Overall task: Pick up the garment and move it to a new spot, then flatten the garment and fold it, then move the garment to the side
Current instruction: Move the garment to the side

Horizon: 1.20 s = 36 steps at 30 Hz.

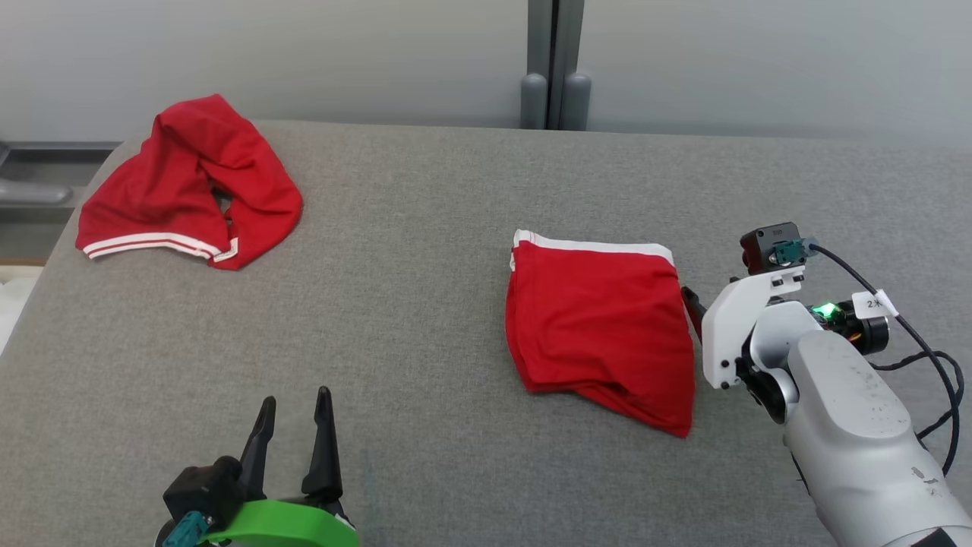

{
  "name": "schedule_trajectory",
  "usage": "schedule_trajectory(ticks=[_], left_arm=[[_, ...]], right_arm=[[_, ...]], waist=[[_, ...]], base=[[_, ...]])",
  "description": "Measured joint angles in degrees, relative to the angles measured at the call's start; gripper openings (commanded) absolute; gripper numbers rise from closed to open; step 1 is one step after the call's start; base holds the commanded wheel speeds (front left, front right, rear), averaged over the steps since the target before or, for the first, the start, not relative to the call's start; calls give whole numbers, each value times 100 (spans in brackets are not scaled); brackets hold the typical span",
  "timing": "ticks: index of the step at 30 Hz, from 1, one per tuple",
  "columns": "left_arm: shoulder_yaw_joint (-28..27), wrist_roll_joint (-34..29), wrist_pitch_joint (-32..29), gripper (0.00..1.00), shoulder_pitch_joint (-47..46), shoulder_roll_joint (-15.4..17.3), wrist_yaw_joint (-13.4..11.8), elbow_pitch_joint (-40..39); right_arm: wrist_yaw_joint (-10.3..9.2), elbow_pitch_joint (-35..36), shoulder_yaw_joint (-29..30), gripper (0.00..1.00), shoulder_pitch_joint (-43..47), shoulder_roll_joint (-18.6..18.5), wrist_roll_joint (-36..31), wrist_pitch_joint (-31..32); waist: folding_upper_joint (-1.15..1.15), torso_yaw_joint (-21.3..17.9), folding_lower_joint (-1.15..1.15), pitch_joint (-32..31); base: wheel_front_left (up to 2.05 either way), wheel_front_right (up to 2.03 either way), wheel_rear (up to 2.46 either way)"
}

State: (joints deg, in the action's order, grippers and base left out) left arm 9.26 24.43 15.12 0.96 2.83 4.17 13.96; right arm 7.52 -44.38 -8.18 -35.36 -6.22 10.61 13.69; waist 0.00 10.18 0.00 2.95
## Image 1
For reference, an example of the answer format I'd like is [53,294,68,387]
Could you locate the red shorts with white band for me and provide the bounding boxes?
[504,229,697,439]

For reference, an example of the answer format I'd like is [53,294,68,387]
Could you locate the red shirt with white sleeves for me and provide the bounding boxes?
[74,93,305,271]

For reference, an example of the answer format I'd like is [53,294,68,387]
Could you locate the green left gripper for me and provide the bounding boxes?
[199,386,359,547]

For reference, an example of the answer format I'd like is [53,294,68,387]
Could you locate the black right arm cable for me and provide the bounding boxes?
[809,242,965,478]

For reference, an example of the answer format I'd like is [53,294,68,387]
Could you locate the teal right cable connector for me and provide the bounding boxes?
[773,238,819,265]

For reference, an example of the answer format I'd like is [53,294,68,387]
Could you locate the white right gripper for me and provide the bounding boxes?
[681,266,807,390]

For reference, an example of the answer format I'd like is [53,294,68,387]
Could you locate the white right cable tag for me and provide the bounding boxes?
[850,290,900,320]

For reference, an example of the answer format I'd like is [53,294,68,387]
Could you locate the grey partition frame post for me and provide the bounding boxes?
[520,0,593,131]

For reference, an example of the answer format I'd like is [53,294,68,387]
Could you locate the teal left cable connector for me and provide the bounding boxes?
[162,511,212,547]

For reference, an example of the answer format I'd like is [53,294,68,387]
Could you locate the teal cable connector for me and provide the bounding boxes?
[162,511,212,547]
[773,238,819,265]

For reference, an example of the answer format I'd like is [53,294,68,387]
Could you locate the grey metal bar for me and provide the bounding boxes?
[0,179,74,206]

